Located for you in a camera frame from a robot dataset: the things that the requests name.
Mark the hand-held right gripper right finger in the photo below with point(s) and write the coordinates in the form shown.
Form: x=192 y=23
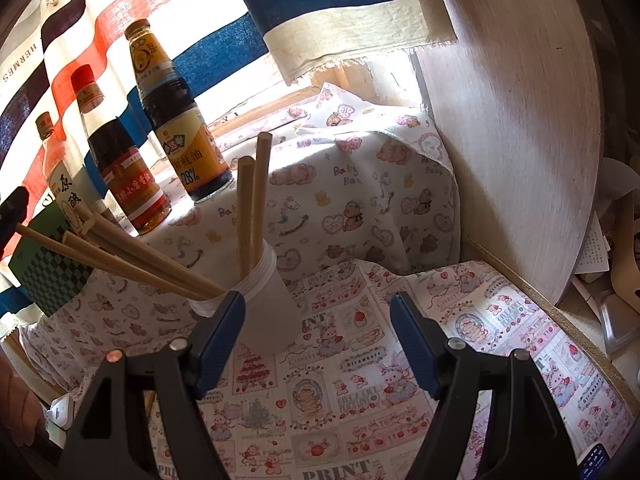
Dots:
x=412 y=345

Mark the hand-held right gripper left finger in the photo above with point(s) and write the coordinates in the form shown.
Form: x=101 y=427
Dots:
x=222 y=340

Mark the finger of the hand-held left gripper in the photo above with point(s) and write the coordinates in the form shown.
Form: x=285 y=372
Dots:
x=10 y=215

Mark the translucent plastic cup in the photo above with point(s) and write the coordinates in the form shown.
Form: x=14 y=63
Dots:
x=270 y=310

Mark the bunch of wooden chopsticks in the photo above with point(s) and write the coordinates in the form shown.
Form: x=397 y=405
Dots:
x=175 y=272

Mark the person's left hand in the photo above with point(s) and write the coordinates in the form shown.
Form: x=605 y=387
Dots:
x=17 y=410

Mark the white label sauce bottle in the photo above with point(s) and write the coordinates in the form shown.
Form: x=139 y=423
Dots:
x=60 y=185

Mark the green checkered box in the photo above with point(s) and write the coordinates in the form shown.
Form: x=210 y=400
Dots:
x=45 y=275

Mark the strawberry print cloth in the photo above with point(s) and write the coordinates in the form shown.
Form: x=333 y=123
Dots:
x=340 y=400

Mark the red label sesame oil bottle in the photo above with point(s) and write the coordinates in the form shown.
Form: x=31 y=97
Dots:
x=125 y=180

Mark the bear print cloth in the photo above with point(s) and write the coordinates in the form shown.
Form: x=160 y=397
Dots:
x=360 y=185

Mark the white plastic object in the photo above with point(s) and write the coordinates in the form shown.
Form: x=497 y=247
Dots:
x=60 y=412

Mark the yellow label dark sauce bottle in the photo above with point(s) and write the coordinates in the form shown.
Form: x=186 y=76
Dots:
x=195 y=150

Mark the white printed paper sheets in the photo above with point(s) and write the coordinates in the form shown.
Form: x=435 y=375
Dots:
x=595 y=255

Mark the smartphone with lit screen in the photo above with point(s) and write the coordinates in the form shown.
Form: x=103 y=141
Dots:
x=595 y=462

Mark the red blue striped curtain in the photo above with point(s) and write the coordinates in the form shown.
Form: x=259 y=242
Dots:
x=115 y=15

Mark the whitewashed wooden board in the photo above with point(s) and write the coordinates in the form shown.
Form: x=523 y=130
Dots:
x=510 y=135

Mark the blue cream striped cloth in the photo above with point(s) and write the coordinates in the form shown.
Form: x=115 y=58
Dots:
x=325 y=20

